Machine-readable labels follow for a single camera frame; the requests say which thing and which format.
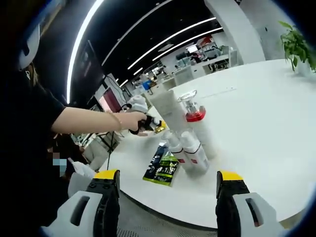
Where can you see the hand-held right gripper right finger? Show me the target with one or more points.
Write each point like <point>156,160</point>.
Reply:
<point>229,209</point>

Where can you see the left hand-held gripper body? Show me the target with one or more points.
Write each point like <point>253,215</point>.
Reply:
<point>138,105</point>

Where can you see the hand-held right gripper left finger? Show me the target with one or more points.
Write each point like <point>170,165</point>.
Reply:
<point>108,209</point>

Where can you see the gold foil sachet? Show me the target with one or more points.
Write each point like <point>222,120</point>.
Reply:
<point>160,129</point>

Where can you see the white skincare tube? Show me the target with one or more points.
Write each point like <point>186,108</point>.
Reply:
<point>165,111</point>

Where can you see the small white skincare bottle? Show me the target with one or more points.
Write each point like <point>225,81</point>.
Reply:
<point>195,158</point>
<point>176,150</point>

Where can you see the dark green face mask sachet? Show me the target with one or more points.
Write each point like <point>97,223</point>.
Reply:
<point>160,170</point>

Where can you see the large red-banded skincare bottle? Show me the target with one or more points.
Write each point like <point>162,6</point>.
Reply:
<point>205,133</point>

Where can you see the person's left hand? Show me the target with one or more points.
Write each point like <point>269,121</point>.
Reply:
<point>130,121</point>

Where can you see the computer monitor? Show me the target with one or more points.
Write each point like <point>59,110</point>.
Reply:
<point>108,100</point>

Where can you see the dark hanging screen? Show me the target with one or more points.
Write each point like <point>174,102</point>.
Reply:
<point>87,66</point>

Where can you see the curved ceiling light strip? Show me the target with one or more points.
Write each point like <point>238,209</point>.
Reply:
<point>76,49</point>

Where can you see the person's head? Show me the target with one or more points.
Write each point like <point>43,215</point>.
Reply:
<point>33,75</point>

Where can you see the person's black shirt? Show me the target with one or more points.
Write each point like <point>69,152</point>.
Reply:
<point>27,118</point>

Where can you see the white head-worn device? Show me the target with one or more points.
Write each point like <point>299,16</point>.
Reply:
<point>28,49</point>

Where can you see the potted green plant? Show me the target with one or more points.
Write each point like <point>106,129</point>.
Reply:
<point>296,44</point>

